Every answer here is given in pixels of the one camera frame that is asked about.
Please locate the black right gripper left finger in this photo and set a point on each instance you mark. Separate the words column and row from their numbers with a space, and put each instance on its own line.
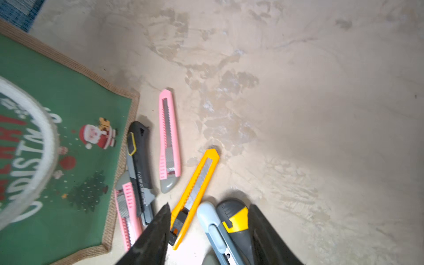
column 151, row 247

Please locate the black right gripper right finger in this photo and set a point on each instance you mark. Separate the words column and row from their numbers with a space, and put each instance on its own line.
column 268, row 248

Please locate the pink utility knife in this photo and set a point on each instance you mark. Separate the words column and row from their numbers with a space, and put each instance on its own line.
column 170, row 159
column 129, row 222

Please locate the green Christmas burlap tote bag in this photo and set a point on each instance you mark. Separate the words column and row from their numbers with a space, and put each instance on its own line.
column 63, row 131

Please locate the black grey utility knife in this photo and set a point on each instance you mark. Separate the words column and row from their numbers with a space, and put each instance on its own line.
column 139, row 171

